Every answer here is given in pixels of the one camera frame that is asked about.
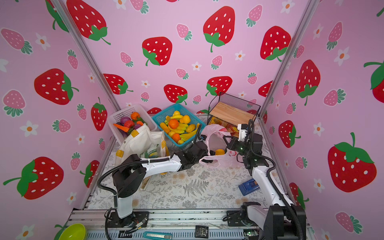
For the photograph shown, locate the pink plastic grocery bag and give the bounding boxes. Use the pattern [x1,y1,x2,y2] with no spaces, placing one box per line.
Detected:
[199,124,242,169]

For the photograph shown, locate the green snack packet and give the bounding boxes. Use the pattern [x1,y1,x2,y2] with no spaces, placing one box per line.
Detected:
[141,145,165,159]

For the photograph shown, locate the white canvas tote bag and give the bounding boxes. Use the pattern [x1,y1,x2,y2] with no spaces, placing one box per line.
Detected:
[115,126,169,166]

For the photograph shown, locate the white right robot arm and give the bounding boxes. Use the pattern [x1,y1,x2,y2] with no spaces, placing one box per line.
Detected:
[224,120,307,240]

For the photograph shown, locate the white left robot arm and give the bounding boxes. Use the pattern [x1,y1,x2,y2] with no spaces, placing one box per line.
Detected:
[97,141,210,220]

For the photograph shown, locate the toy orange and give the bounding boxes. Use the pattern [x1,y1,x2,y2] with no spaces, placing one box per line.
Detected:
[172,133,181,143]

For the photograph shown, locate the yellow snack packets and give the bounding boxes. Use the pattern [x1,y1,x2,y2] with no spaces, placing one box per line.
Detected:
[209,116,239,137]

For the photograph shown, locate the teal plastic basket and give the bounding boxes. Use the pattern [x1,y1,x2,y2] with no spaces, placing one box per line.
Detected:
[152,104,206,150]

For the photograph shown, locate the floral table mat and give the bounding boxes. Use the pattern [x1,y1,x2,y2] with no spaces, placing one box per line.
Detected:
[86,115,293,210]

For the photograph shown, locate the blue box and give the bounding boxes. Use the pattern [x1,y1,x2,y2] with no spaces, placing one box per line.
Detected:
[239,179,260,196]

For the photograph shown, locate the white plastic basket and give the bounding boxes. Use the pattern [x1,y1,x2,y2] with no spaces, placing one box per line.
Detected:
[107,104,158,145]

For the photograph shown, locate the red toy tomato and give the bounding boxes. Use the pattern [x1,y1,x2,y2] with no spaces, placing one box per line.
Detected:
[124,120,136,129]

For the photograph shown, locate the orange toy carrot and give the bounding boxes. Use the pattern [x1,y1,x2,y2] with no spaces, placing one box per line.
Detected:
[114,124,130,133]

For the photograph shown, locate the small black circuit board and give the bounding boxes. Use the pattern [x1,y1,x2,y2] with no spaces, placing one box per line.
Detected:
[195,226,209,239]

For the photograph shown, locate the teal utility knife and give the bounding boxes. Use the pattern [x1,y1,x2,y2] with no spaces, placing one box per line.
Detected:
[143,232,173,240]

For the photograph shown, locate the green bowl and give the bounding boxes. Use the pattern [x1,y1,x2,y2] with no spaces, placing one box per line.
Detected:
[54,223,87,240]

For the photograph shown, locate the black wire wooden shelf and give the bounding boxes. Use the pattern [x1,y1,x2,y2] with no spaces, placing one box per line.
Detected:
[207,94,261,126]

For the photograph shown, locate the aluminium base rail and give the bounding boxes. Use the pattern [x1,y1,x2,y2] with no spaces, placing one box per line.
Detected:
[65,209,260,240]

